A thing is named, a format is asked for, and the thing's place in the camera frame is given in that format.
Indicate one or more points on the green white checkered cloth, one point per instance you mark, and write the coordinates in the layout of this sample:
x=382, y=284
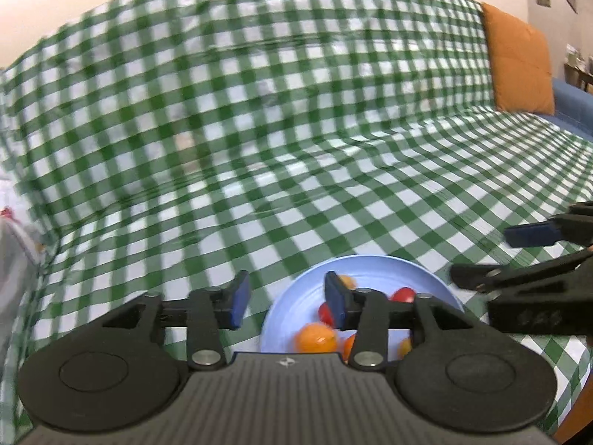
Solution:
x=278, y=125

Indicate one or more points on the orange cushion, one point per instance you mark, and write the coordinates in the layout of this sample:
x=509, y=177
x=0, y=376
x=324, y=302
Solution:
x=519, y=65

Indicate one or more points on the red cherry tomato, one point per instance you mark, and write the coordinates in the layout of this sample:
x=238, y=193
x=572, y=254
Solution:
x=402, y=295
x=325, y=315

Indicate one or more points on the light blue plate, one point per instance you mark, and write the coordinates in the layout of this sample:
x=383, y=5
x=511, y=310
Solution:
x=301, y=296

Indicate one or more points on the wall switch plate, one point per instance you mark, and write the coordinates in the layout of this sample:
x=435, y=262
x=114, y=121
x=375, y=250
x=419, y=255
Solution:
x=543, y=2

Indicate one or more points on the blue sofa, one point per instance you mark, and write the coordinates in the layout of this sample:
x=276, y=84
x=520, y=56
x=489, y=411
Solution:
x=572, y=111

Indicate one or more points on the orange cherry tomato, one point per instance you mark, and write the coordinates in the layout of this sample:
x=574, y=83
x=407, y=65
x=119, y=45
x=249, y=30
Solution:
x=316, y=338
x=347, y=282

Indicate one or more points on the white plastic bag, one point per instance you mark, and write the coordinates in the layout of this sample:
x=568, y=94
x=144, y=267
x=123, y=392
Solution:
x=14, y=250

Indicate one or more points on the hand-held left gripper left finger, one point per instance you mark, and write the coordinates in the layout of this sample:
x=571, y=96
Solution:
x=240, y=301

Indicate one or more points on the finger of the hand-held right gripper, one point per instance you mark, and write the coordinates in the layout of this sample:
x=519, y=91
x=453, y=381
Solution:
x=491, y=277
x=528, y=235

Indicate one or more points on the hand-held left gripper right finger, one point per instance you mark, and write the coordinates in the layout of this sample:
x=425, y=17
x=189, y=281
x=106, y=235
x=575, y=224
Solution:
x=334, y=303

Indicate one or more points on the yellow cherry tomato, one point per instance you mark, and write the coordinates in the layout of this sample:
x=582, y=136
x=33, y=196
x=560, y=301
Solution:
x=347, y=345
x=405, y=347

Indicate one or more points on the small wooden table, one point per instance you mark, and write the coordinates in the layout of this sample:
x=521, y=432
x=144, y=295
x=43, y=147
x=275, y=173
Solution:
x=579, y=76

